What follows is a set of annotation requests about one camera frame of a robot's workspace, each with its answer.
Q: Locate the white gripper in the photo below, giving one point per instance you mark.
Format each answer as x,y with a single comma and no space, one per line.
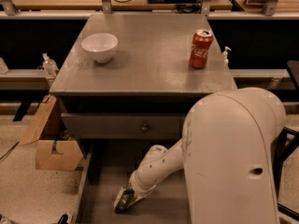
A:
139,184

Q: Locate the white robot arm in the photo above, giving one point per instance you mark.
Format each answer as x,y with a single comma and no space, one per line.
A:
225,153

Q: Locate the round metal drawer knob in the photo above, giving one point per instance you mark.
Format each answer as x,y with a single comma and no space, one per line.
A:
144,128

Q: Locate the white ceramic bowl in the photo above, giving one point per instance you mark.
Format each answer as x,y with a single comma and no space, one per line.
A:
100,47

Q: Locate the green jalapeno chip bag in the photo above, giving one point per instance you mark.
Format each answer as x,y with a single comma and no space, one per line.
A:
125,199

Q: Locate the brown cardboard box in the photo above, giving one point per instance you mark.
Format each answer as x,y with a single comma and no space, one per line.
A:
56,150

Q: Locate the grey metal shelf rail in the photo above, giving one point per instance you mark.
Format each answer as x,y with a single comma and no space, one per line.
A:
25,80

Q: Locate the grey drawer cabinet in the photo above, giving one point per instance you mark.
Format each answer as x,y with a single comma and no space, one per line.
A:
149,74

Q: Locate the red Coca-Cola can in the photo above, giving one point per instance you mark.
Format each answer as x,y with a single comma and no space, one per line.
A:
201,43

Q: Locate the clear plastic bottle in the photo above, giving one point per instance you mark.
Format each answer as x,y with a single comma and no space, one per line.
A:
50,66

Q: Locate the top grey drawer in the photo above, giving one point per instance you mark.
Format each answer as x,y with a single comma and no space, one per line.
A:
123,125

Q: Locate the black metal stand frame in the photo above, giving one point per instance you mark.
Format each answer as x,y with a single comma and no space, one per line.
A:
286,173

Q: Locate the white pump dispenser bottle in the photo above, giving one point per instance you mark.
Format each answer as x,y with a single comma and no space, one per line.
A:
225,55

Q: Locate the open middle grey drawer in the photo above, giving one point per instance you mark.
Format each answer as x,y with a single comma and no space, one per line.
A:
111,164

